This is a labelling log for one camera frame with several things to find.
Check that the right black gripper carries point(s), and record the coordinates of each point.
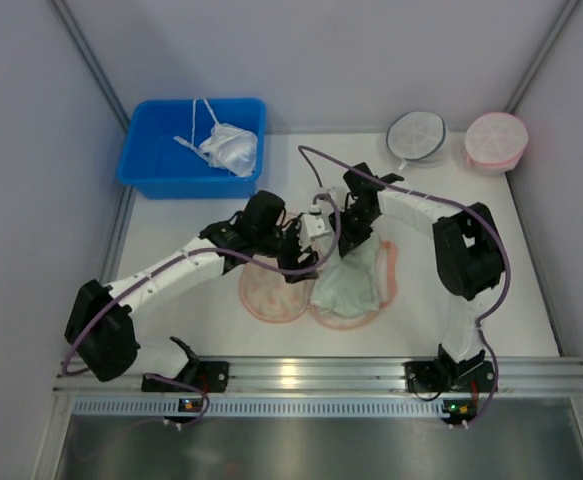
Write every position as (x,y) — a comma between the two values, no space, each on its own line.
(350,230)

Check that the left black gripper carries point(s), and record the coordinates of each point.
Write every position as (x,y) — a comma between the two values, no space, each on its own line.
(293,250)

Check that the light green bra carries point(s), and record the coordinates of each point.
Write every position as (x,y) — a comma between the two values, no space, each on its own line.
(347,285)

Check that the pink floral laundry bag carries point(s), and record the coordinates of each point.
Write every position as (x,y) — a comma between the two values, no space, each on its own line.
(267,296)

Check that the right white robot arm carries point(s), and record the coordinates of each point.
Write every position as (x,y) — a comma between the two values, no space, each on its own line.
(467,251)

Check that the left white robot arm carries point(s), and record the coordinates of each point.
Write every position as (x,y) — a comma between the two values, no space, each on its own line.
(108,324)

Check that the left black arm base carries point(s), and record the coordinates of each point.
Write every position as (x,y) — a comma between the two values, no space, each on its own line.
(206,374)

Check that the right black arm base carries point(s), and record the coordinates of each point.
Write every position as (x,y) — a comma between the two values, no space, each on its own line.
(431,377)

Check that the blue-trimmed round mesh bag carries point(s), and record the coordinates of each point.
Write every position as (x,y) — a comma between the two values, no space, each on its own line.
(417,139)

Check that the white bra in bin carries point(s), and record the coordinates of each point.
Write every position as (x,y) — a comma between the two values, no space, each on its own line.
(228,147)

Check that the pink-trimmed round mesh bag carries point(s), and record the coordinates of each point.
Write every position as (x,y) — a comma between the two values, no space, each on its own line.
(495,142)

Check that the blue plastic bin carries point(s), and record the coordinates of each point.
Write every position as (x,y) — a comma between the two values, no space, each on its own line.
(161,154)

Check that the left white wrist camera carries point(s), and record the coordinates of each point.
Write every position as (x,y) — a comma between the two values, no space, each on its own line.
(312,228)

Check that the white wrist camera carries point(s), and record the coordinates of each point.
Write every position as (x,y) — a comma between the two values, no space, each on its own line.
(312,228)
(340,195)

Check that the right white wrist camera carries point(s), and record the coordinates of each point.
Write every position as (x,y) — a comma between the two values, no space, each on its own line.
(340,195)

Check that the aluminium mounting rail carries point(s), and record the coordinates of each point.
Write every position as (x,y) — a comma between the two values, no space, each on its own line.
(518,376)

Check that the slotted grey cable duct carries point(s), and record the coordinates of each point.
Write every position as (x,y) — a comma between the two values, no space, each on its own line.
(272,407)

